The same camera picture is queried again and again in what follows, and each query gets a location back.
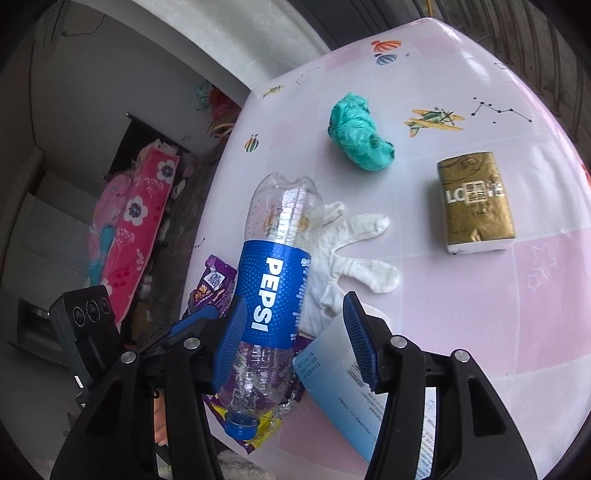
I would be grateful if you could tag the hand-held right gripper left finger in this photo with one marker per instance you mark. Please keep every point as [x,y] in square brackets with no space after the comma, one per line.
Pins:
[231,341]

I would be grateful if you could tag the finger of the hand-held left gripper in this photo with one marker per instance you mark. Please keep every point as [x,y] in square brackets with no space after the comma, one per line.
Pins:
[196,321]

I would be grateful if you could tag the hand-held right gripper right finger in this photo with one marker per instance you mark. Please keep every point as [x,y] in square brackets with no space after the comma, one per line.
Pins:
[362,344]

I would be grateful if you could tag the purple snack bag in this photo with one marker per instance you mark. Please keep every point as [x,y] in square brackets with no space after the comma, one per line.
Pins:
[214,286]

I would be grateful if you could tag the clear bottle with blue label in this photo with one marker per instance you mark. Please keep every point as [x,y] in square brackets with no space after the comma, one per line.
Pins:
[272,286]

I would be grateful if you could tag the white cotton glove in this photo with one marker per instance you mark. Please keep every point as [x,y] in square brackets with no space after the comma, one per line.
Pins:
[351,272]

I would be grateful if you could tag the blue white paper box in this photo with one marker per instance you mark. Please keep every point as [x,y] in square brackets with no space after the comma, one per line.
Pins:
[332,383]

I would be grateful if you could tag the cardboard box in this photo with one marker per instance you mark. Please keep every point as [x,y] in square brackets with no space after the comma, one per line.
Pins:
[145,323]

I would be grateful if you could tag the pink floral blanket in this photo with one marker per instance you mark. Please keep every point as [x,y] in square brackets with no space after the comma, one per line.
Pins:
[134,230]

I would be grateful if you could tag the white cabinet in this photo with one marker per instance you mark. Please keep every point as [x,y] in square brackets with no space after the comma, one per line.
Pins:
[55,221]

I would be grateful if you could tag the pink printed tablecloth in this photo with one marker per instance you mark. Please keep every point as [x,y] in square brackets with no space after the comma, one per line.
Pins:
[531,323]

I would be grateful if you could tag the gold tissue pack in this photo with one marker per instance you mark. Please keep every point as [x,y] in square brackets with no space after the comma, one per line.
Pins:
[475,203]

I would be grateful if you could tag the teal plastic bag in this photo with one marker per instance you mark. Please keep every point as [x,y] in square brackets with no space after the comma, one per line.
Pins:
[360,134]

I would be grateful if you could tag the red bag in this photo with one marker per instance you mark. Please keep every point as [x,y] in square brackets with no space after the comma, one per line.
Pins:
[224,104]

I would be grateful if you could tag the teal printed bag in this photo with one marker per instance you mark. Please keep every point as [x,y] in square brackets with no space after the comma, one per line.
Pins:
[202,94]

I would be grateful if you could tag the yellow stick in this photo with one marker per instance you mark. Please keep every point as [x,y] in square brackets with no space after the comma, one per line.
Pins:
[430,8]

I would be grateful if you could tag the metal railing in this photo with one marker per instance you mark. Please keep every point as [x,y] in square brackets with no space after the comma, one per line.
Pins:
[554,60]

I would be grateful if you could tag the dark wooden bed frame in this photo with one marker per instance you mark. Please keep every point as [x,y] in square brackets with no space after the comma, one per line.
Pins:
[134,138]

